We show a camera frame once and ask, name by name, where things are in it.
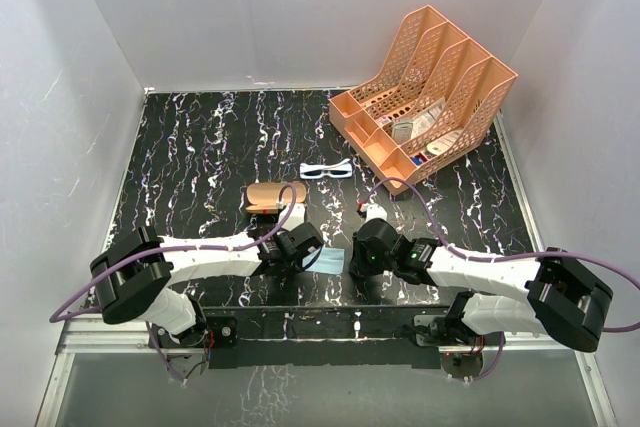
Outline peach plastic desk organizer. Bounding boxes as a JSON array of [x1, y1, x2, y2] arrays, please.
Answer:
[[329, 5, 517, 194]]

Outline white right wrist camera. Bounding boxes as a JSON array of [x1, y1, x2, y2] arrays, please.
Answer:
[[356, 201, 388, 222]]

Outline grey folded pouch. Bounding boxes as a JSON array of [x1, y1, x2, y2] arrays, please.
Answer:
[[391, 118, 413, 145]]

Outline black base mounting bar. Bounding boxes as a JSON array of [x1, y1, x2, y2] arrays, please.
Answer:
[[149, 304, 506, 373]]

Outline brown glasses case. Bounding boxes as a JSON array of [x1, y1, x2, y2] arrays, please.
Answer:
[[246, 182, 292, 215]]

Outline red and blue small items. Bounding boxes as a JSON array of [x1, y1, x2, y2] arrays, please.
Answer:
[[410, 153, 430, 166]]

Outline aluminium frame rail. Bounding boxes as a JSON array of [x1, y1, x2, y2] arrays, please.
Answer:
[[56, 314, 567, 354]]

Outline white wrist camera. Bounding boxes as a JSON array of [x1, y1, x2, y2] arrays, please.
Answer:
[[356, 201, 388, 222], [277, 203, 306, 231]]

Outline white round disc item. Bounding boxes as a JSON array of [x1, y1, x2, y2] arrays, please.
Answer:
[[426, 130, 461, 156]]

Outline white sunglasses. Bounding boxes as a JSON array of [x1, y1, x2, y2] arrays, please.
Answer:
[[299, 159, 353, 180]]

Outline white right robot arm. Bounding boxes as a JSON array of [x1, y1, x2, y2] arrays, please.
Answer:
[[349, 218, 613, 353]]

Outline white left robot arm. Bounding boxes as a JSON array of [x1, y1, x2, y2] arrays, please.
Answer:
[[90, 222, 324, 347]]

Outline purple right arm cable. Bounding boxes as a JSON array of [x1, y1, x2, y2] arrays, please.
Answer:
[[367, 177, 640, 334]]

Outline light blue cleaning cloth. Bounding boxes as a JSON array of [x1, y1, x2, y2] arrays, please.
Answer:
[[309, 247, 345, 275]]

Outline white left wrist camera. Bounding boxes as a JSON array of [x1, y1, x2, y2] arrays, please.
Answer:
[[277, 203, 306, 231]]

